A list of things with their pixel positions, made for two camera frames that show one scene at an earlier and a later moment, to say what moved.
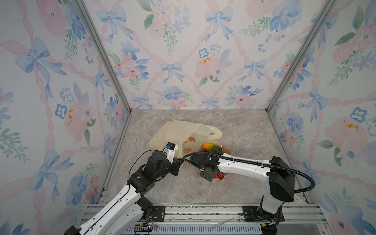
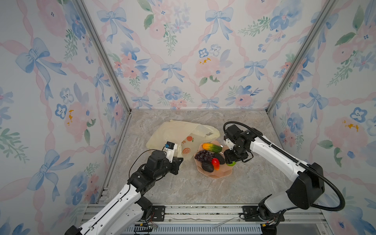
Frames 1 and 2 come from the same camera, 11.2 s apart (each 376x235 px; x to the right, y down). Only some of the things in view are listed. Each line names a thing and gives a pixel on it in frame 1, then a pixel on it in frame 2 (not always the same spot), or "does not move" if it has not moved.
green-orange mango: (212, 147) does not move
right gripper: (205, 176) to (228, 157)
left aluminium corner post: (87, 19) does not move
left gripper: (176, 165) does not move
